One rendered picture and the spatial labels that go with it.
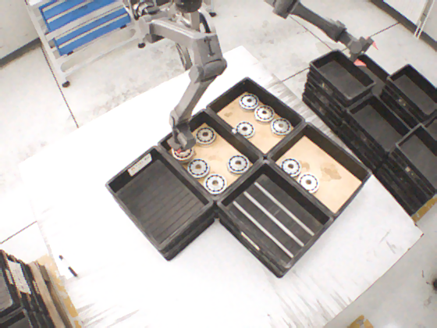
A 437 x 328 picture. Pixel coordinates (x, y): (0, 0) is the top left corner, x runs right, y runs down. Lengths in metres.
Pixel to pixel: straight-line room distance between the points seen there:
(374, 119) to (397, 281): 1.14
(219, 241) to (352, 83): 1.51
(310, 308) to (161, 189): 0.85
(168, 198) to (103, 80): 1.95
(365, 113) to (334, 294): 1.39
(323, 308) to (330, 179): 0.59
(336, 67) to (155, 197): 1.65
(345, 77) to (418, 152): 0.74
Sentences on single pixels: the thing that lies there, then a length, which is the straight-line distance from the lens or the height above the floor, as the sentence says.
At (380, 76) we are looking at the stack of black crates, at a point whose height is 0.30.
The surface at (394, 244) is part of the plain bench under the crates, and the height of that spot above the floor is 0.70.
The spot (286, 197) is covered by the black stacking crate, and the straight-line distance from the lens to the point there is 1.58.
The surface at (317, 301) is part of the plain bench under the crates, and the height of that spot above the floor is 0.70.
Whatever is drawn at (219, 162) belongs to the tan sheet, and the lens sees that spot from 1.64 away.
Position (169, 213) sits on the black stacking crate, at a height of 0.83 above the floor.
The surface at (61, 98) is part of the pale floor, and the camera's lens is 3.37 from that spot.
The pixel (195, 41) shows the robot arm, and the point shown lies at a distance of 1.06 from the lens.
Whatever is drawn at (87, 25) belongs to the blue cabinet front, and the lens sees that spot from 3.20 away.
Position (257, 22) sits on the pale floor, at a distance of 3.73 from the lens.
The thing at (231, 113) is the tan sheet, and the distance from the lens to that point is 1.80.
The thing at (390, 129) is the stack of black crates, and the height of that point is 0.38.
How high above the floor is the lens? 2.25
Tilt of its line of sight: 60 degrees down
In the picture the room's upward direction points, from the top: 2 degrees counter-clockwise
